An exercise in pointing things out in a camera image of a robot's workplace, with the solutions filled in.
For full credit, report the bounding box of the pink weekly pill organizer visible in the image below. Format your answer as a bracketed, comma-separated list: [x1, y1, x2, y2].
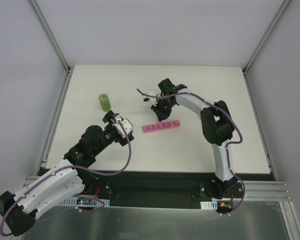
[141, 120, 181, 134]

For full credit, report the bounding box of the green pill bottle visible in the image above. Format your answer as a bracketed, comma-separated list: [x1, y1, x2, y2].
[98, 93, 112, 112]

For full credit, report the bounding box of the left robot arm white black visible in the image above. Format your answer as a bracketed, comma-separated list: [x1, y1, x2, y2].
[0, 111, 134, 237]

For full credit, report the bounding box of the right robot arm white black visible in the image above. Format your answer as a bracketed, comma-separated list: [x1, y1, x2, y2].
[151, 78, 237, 199]

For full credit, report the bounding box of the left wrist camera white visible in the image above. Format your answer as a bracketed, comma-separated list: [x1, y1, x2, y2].
[112, 115, 133, 138]

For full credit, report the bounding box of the left aluminium frame post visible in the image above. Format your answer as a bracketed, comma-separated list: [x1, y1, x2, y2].
[28, 0, 72, 73]

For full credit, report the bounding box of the aluminium frame post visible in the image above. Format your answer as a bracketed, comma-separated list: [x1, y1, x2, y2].
[28, 0, 72, 73]
[242, 0, 292, 76]

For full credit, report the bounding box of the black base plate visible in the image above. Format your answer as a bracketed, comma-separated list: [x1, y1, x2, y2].
[37, 167, 277, 208]

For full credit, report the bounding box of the left white cable duct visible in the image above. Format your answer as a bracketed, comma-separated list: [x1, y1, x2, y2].
[57, 196, 110, 208]

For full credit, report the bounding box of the white cable duct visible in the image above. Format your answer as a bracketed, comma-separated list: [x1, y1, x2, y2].
[57, 196, 110, 208]
[200, 200, 218, 211]

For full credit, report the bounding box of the right white cable duct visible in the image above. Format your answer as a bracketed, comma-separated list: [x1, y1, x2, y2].
[200, 200, 218, 211]

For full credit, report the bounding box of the right aluminium frame post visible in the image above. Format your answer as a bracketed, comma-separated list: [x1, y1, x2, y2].
[242, 0, 292, 76]

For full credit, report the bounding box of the front aluminium rail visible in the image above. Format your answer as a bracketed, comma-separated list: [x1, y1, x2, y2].
[26, 174, 290, 201]

